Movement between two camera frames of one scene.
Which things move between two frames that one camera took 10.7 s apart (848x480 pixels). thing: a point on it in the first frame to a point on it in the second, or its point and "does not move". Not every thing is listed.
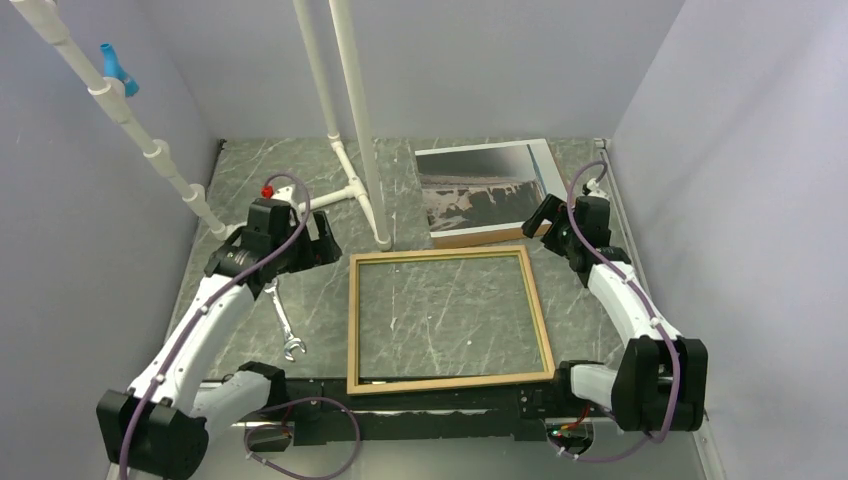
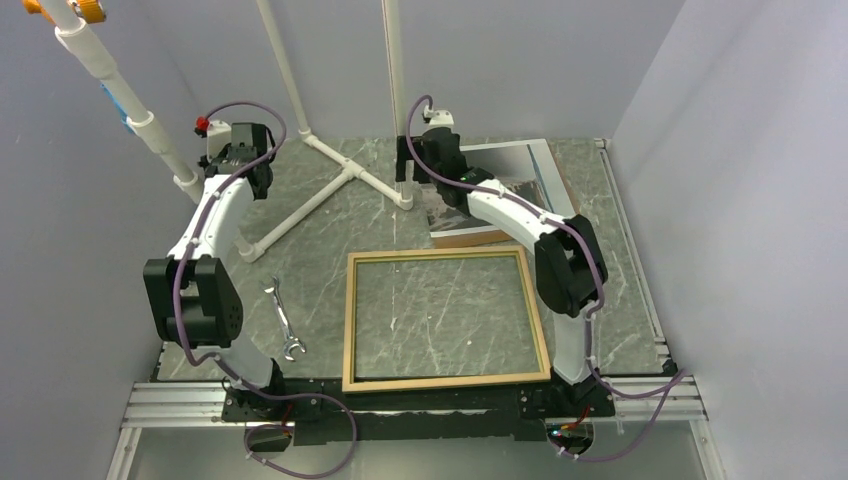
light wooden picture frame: (353, 362) does not move
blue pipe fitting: (113, 69) to (120, 111)
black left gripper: (311, 257) to (204, 161)
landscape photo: (481, 193) does not move
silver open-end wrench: (289, 340) does not move
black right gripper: (549, 210) to (404, 155)
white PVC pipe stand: (45, 17) to (90, 47)
